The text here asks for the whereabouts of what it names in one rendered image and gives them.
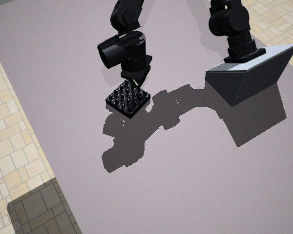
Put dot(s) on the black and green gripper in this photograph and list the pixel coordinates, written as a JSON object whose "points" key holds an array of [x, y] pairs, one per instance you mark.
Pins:
{"points": [[141, 68]]}

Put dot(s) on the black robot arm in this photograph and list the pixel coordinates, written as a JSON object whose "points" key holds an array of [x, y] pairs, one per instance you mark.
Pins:
{"points": [[232, 22]]}

